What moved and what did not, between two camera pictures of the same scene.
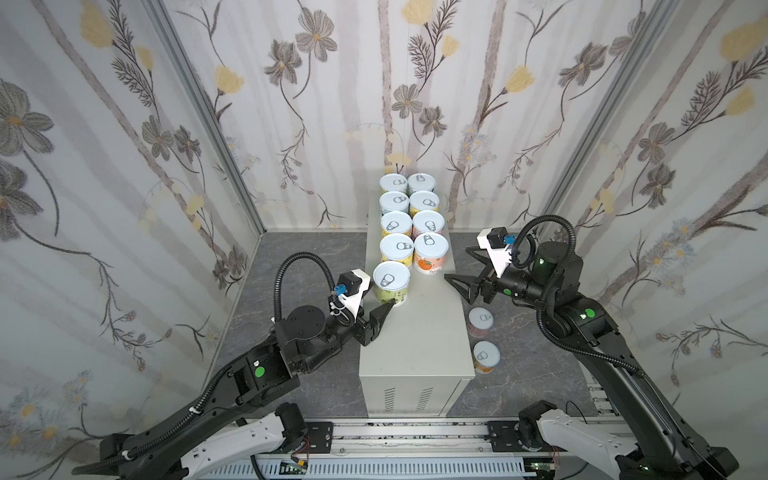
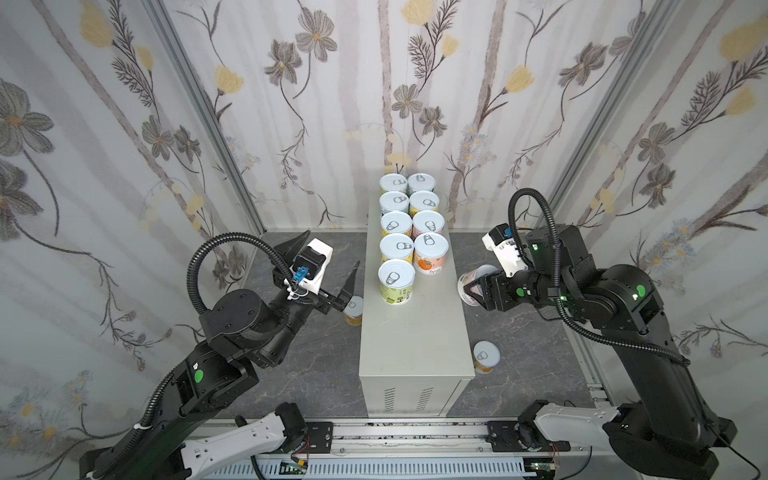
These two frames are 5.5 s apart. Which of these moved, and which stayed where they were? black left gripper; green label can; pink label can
Moved: pink label can; black left gripper
Stayed: green label can
